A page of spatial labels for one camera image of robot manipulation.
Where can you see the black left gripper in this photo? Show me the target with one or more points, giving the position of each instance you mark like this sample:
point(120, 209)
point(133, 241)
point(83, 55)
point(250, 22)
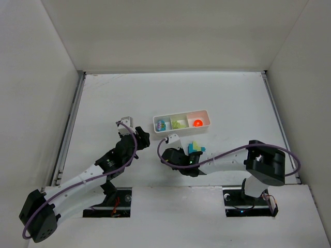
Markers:
point(140, 137)

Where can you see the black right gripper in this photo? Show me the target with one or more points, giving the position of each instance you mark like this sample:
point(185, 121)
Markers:
point(170, 155)

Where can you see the teal frog lego brick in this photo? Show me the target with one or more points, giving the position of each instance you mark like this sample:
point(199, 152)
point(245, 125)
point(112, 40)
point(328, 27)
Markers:
point(160, 126)

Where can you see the orange round lego dish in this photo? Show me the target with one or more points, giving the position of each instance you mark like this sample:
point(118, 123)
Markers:
point(198, 123)

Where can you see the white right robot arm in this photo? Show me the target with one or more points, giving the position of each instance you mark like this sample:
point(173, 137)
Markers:
point(264, 162)

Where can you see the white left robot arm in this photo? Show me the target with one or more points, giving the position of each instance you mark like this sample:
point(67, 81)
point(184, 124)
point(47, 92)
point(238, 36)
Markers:
point(44, 211)

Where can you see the white divided plastic tray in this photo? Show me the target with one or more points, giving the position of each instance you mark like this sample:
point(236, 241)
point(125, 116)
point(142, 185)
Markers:
point(184, 118)

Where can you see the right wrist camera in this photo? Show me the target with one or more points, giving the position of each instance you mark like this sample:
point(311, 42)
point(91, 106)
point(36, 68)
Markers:
point(173, 141)

